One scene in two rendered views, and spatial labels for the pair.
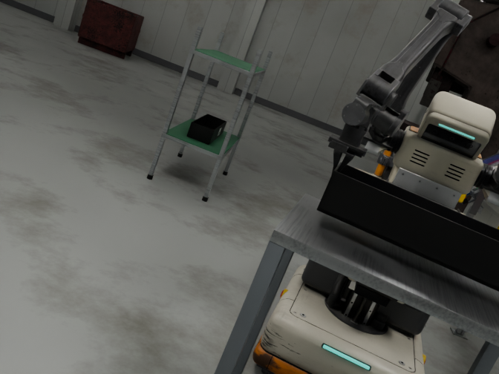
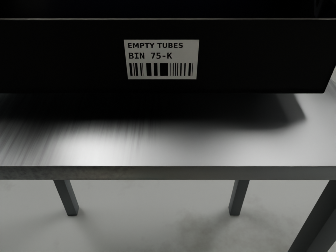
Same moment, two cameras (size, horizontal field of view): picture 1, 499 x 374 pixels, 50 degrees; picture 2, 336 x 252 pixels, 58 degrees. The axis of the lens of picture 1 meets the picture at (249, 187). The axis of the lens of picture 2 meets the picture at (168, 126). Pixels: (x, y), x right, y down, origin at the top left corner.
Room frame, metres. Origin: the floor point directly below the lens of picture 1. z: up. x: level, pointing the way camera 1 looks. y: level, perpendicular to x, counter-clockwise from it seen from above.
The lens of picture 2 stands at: (1.81, -0.50, 1.10)
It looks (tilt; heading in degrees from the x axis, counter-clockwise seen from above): 42 degrees down; 170
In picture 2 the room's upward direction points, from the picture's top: straight up
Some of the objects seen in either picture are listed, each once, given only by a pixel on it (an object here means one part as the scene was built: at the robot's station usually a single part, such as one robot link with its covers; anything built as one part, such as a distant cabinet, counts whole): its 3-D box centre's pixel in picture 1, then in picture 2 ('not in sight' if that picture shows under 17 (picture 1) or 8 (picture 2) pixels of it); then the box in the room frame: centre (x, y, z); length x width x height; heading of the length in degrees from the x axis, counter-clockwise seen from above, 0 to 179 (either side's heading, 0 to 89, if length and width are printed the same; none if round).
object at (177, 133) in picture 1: (214, 110); not in sight; (4.06, 0.46, 0.55); 0.91 x 0.46 x 1.10; 178
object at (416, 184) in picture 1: (416, 209); not in sight; (1.81, -0.56, 0.84); 0.28 x 0.16 x 0.22; 80
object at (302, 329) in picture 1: (344, 338); not in sight; (2.10, -0.61, 0.16); 0.67 x 0.64 x 0.25; 170
